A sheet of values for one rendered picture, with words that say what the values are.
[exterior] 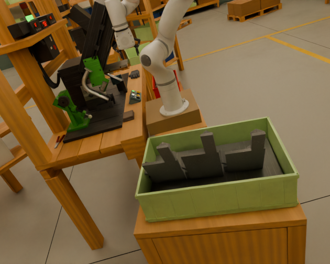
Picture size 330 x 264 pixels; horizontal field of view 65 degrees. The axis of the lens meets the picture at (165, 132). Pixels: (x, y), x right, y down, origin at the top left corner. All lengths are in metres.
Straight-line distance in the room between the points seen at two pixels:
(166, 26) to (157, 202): 0.83
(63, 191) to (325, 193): 1.88
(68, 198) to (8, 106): 0.72
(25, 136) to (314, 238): 1.89
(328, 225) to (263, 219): 1.06
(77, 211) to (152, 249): 0.88
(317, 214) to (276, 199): 1.09
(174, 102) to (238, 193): 0.73
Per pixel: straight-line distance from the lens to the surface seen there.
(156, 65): 1.42
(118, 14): 1.55
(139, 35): 4.90
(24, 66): 1.93
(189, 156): 1.05
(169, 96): 1.54
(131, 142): 1.57
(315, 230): 2.09
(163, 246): 1.23
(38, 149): 1.70
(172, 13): 1.34
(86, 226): 2.10
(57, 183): 1.84
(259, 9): 7.98
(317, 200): 2.26
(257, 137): 0.95
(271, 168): 1.22
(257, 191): 1.06
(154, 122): 1.56
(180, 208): 1.10
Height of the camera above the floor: 1.67
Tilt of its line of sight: 31 degrees down
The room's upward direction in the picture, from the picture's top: 17 degrees counter-clockwise
